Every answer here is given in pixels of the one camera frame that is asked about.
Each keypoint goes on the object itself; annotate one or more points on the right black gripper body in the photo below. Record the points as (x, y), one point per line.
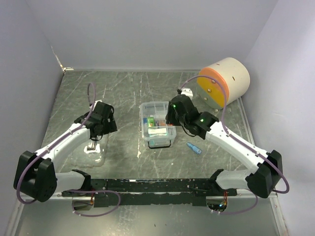
(173, 118)

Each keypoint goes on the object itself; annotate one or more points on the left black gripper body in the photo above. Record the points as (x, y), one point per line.
(108, 126)

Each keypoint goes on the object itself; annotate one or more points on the green medicine box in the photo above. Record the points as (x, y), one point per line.
(151, 122)

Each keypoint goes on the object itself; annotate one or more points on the clear plastic divider tray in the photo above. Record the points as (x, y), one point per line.
(153, 108)

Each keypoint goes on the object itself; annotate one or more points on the clear plastic box lid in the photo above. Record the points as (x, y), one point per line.
(90, 153)

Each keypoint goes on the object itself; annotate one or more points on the white tube packet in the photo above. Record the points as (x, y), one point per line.
(157, 132)

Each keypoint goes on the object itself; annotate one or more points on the clear plastic storage box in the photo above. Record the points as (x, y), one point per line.
(158, 141)

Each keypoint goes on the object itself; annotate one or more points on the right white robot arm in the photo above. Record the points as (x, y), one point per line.
(263, 169)

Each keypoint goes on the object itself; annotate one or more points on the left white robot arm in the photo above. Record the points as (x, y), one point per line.
(56, 168)

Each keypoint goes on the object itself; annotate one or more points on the blue plastic applicator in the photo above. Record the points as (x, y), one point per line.
(194, 148)

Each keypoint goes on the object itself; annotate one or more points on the beige cylinder orange face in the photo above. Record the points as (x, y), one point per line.
(226, 78)

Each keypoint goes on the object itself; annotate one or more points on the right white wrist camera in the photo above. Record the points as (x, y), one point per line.
(185, 91)

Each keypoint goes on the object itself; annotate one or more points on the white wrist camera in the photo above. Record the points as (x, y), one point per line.
(95, 103)
(185, 91)

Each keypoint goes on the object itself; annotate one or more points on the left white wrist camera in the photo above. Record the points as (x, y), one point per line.
(95, 103)

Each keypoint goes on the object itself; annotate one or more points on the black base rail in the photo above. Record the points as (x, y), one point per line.
(145, 192)

